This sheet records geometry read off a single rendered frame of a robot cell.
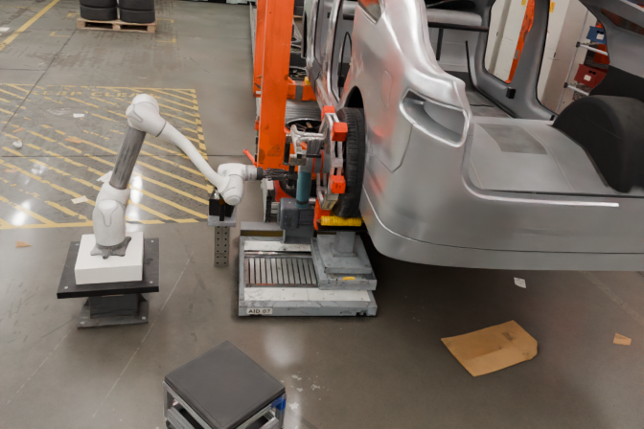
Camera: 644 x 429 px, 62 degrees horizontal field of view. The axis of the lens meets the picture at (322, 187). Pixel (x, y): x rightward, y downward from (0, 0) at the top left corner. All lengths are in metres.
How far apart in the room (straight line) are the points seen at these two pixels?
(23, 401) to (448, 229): 2.09
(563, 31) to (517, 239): 5.27
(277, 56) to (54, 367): 2.12
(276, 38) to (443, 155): 1.59
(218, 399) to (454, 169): 1.34
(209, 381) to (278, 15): 2.11
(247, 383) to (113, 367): 0.87
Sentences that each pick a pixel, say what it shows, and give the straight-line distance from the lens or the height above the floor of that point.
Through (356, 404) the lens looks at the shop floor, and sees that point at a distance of 2.89.
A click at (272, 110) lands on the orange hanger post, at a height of 1.01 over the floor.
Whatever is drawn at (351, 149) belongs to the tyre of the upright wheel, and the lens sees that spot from 2.95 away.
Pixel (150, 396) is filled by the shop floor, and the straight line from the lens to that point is 2.89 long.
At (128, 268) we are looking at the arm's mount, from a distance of 3.06.
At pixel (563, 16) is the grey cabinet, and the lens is 7.53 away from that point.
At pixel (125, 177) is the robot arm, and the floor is 0.76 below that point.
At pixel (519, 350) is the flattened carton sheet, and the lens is 3.49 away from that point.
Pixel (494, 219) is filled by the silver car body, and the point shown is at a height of 1.08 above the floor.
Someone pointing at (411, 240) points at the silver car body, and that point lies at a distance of 2.44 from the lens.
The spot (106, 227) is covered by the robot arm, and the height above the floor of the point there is 0.58.
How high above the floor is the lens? 2.09
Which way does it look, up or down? 25 degrees down
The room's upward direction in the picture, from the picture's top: 7 degrees clockwise
